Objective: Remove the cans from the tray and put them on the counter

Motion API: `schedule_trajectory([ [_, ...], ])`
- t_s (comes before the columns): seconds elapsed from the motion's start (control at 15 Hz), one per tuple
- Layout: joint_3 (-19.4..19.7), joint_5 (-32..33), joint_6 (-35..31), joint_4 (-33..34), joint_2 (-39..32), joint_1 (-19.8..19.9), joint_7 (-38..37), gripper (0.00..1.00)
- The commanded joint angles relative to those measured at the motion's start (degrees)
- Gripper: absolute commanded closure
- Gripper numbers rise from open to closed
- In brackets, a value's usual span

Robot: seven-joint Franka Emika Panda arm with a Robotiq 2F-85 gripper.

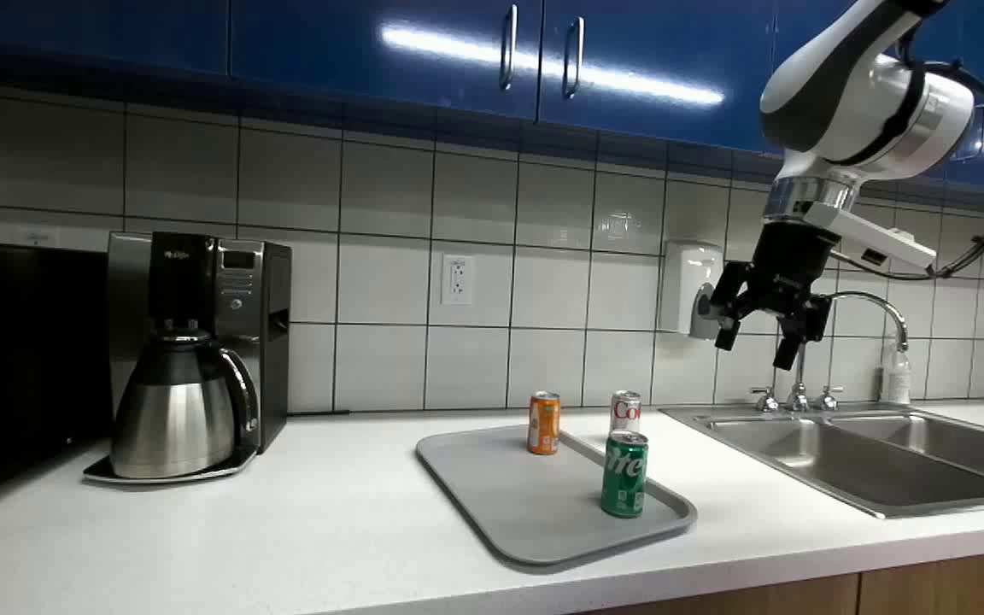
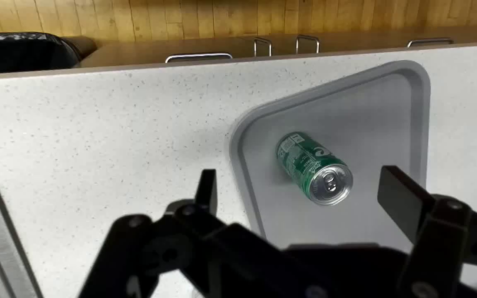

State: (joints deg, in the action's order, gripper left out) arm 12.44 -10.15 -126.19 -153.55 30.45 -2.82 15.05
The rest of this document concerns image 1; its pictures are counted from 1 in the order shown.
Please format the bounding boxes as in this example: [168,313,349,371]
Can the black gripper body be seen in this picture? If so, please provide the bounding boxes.
[712,221,830,340]

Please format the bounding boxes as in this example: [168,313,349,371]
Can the green soda can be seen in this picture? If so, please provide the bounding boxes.
[603,430,650,520]

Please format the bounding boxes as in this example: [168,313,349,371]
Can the orange soda can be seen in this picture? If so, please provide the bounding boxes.
[528,390,561,455]

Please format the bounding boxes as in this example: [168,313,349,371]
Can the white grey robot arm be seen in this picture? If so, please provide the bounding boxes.
[703,0,975,371]

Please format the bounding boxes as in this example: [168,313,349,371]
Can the grey plastic tray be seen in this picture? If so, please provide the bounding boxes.
[418,428,697,571]

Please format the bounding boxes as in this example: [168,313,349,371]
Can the white soap dispenser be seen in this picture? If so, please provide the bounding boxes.
[655,244,720,340]

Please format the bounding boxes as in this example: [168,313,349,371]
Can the chrome gooseneck faucet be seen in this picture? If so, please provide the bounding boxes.
[752,286,913,413]

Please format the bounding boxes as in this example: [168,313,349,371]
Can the small bottle by faucet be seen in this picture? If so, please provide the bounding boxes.
[880,350,909,404]

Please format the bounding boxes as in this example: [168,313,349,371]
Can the stainless steel double sink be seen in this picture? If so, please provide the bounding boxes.
[680,409,984,520]

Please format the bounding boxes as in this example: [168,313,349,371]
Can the blue upper cabinets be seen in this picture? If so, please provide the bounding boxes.
[0,0,984,198]

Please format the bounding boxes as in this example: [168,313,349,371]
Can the black steel coffee maker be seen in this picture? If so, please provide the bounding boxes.
[87,232,291,490]

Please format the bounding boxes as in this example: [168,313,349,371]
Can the steel coffee carafe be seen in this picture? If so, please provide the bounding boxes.
[110,337,256,482]

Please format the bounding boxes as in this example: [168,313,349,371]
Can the black microwave oven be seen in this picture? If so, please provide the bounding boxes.
[0,247,113,485]

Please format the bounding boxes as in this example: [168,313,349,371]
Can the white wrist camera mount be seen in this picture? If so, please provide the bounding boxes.
[797,203,935,267]

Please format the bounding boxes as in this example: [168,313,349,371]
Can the white wall outlet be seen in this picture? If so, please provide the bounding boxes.
[440,252,479,303]

